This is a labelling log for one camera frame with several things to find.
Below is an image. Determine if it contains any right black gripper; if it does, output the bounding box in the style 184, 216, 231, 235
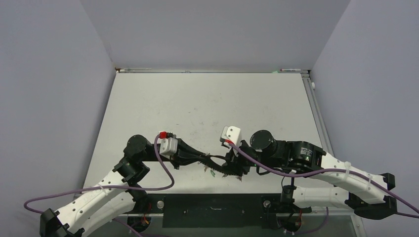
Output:
222, 138, 281, 174

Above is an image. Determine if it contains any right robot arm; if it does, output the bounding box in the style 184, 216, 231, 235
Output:
220, 126, 397, 220

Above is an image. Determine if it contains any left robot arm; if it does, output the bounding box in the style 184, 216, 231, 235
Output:
40, 132, 211, 237

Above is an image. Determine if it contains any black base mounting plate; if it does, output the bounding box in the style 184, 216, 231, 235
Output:
127, 194, 312, 232

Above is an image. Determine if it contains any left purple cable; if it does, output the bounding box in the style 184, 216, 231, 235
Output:
23, 133, 175, 237

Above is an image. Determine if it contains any purple cable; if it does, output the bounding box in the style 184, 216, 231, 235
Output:
23, 133, 175, 237
226, 141, 419, 235

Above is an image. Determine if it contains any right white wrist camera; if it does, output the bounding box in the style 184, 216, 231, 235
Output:
219, 126, 242, 148

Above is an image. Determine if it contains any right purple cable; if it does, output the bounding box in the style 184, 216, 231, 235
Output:
226, 141, 419, 235

